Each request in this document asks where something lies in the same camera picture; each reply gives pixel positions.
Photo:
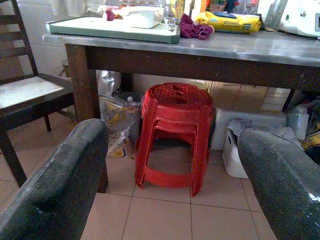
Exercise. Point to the white lidded container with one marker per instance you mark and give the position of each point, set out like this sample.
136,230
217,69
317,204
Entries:
145,16

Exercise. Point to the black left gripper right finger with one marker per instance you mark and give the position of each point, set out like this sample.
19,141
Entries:
282,180

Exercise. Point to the white appliance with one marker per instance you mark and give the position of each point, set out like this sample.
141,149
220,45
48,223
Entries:
300,17

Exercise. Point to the white plastic box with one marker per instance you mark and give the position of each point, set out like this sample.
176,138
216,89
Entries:
233,155

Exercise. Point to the white styrofoam box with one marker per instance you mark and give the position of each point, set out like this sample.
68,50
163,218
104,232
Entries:
250,120

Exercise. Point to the clear plastic bag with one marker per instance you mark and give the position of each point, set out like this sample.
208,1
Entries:
120,125

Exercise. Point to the yellow wipes pack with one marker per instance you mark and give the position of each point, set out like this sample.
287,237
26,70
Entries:
230,22

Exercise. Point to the small glass jar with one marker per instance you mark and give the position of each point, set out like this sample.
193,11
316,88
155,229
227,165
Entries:
171,23

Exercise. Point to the green and white tray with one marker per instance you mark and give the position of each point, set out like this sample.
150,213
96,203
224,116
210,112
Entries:
112,28

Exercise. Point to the white plastic jug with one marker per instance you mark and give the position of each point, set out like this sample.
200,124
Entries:
298,121

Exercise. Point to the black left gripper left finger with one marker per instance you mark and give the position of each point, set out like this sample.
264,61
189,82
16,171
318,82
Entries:
57,180

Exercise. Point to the purple cloth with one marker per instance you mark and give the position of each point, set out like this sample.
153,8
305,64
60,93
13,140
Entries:
195,28

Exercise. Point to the dark wooden table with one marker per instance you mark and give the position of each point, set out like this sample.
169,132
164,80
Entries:
200,57

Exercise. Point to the dark wooden chair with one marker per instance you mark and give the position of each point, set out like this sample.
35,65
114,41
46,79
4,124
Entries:
22,90

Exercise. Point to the red plastic stool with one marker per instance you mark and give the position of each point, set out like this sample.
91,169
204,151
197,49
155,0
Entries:
175,135

